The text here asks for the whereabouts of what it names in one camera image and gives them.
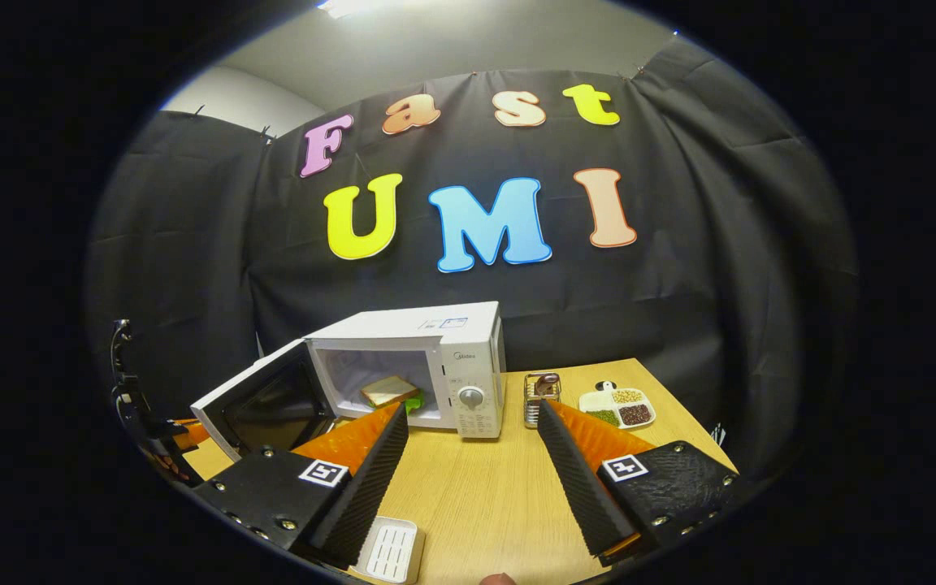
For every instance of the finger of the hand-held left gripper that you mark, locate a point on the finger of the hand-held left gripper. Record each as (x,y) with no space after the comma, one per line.
(192,432)

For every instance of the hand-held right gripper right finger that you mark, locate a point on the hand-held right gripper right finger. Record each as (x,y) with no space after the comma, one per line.
(582,496)

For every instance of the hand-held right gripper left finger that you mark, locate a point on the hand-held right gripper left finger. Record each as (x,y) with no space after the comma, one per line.
(362,500)

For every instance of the toast sandwich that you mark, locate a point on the toast sandwich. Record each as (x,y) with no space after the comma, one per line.
(387,392)

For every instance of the white microwave oven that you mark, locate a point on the white microwave oven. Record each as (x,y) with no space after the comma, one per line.
(419,329)

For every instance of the white plastic tray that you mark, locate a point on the white plastic tray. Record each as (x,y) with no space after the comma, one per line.
(391,552)

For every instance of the white divided dish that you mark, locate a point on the white divided dish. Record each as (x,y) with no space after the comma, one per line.
(618,406)

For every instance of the black backdrop cloth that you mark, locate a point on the black backdrop cloth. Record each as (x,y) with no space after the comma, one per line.
(720,244)

